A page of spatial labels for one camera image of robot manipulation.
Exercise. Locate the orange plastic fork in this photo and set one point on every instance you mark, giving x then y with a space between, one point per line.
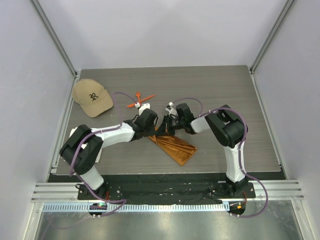
138 95

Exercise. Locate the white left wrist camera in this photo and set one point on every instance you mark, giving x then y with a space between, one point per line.
141 107

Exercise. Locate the orange cloth napkin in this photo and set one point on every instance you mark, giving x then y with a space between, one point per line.
179 150

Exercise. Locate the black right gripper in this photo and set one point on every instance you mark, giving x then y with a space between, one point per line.
165 129

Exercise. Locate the beige baseball cap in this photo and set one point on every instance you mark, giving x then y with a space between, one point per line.
92 97

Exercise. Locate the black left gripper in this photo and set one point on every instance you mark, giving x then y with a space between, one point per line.
152 132

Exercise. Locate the white folded towel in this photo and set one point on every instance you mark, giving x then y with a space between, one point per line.
83 146

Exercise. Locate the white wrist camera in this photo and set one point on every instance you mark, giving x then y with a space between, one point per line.
170 109
141 107

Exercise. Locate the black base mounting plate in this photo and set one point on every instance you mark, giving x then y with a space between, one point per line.
169 189

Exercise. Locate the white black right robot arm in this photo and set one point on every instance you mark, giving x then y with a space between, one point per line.
228 129

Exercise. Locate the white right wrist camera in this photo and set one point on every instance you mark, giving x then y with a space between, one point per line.
170 109

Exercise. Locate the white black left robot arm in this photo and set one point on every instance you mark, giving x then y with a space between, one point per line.
82 161

